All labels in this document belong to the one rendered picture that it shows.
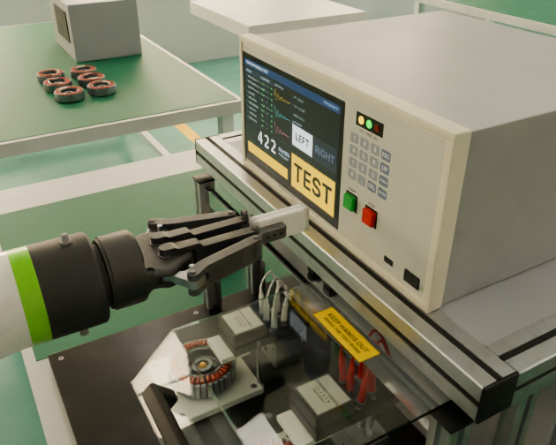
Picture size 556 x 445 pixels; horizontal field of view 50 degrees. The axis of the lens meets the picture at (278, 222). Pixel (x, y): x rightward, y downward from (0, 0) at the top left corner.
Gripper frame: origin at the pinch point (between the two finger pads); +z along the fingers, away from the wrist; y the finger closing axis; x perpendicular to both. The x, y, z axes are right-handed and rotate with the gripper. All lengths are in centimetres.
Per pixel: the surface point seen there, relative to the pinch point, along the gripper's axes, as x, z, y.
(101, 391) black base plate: -41, -19, -27
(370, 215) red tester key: 0.8, 9.2, 4.6
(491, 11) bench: -41, 290, -230
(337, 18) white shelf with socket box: 2, 63, -80
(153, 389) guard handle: -11.7, -18.1, 5.6
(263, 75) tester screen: 10.1, 9.7, -21.5
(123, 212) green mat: -43, 4, -89
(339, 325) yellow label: -11.4, 4.1, 6.9
